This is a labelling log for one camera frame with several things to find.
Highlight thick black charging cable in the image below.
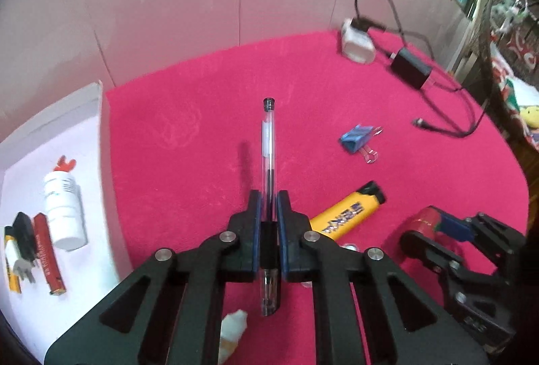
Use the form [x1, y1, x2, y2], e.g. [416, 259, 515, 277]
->
[413, 28, 489, 138]

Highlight patterned seat cushion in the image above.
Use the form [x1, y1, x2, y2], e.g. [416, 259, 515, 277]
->
[490, 54, 539, 151]

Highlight white artificial flowers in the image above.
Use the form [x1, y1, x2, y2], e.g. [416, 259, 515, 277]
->
[493, 0, 533, 33]

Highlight clear black ink pen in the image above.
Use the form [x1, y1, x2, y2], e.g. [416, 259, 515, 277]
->
[258, 97, 282, 317]

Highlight pink tablecloth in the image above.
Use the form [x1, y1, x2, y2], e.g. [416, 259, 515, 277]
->
[103, 30, 529, 365]

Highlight black charger adapter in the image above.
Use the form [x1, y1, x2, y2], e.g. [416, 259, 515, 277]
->
[391, 47, 434, 91]

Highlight white power plug block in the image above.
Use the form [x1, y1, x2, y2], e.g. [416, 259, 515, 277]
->
[340, 19, 376, 63]

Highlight small red-orange item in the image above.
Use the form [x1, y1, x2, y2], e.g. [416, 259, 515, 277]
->
[53, 156, 78, 173]

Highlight yellow plush toy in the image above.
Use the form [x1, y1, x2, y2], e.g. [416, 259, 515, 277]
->
[520, 105, 539, 138]

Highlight red patterned pillow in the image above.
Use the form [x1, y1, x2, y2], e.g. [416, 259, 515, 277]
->
[507, 30, 539, 71]

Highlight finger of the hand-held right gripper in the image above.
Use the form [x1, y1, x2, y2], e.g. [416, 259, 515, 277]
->
[438, 212, 528, 265]
[399, 230, 461, 278]

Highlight thin black power cord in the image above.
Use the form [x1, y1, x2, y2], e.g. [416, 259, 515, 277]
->
[355, 0, 434, 63]

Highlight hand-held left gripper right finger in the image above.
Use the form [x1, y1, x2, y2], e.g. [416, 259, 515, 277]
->
[276, 190, 491, 365]

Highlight white cardboard box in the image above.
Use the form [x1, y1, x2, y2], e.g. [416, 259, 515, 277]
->
[0, 81, 135, 365]

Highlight black plug charger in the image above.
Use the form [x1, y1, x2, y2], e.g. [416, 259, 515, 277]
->
[12, 212, 39, 284]

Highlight red lighter with green label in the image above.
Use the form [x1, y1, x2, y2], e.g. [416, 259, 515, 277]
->
[410, 206, 445, 241]

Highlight red battery stick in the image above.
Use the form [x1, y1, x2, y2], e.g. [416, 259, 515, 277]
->
[33, 213, 67, 295]

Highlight hanging wicker chair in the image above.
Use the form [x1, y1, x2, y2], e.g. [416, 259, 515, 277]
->
[467, 0, 539, 155]

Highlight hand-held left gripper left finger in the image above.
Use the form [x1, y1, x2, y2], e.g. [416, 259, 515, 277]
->
[44, 190, 262, 365]

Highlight blue binder clip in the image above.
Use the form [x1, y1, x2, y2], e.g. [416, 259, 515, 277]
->
[339, 124, 384, 164]

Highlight small white plastic bottle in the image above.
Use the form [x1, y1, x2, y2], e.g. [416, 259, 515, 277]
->
[219, 309, 248, 363]

